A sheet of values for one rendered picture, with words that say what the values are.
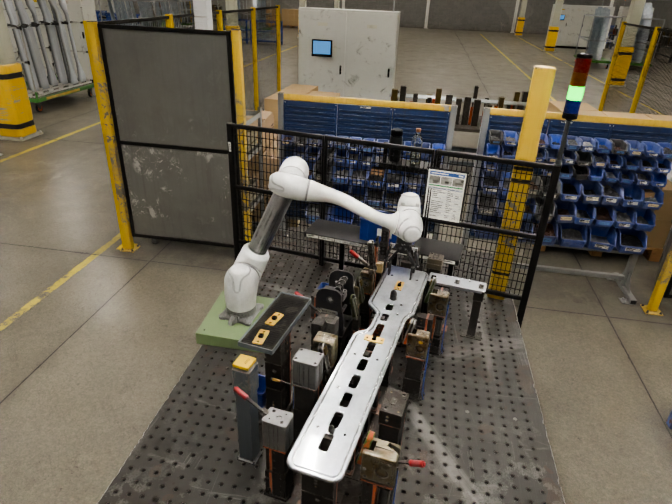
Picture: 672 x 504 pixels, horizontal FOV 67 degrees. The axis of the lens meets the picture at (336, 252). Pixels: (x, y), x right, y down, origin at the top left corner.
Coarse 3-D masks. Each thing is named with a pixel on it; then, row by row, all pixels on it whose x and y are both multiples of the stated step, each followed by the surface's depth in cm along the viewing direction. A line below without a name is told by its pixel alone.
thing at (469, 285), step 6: (438, 276) 261; (444, 276) 261; (450, 276) 261; (438, 282) 256; (444, 282) 256; (450, 282) 256; (462, 282) 256; (468, 282) 257; (474, 282) 257; (480, 282) 257; (456, 288) 253; (462, 288) 252; (468, 288) 251; (474, 288) 252
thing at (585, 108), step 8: (552, 104) 508; (560, 104) 507; (584, 104) 512; (560, 112) 480; (584, 112) 476; (592, 112) 477; (600, 112) 478; (608, 112) 480; (616, 112) 481; (664, 192) 473; (664, 200) 477; (664, 208) 480; (656, 216) 485; (664, 216) 484; (656, 224) 489; (664, 224) 488; (648, 232) 493; (656, 232) 492; (664, 232) 491; (648, 240) 497; (656, 240) 496; (664, 240) 495; (544, 248) 514; (648, 248) 499; (656, 248) 498; (600, 256) 510; (648, 256) 506; (656, 256) 502
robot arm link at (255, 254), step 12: (300, 168) 235; (276, 204) 248; (288, 204) 250; (264, 216) 254; (276, 216) 252; (264, 228) 256; (276, 228) 257; (252, 240) 262; (264, 240) 259; (240, 252) 267; (252, 252) 263; (264, 252) 265; (252, 264) 264; (264, 264) 267
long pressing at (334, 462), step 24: (384, 288) 248; (408, 288) 249; (384, 312) 230; (408, 312) 231; (360, 336) 213; (384, 336) 214; (360, 360) 200; (384, 360) 200; (336, 384) 187; (360, 384) 187; (336, 408) 176; (360, 408) 177; (312, 432) 166; (336, 432) 167; (360, 432) 168; (288, 456) 157; (312, 456) 158; (336, 456) 158; (336, 480) 151
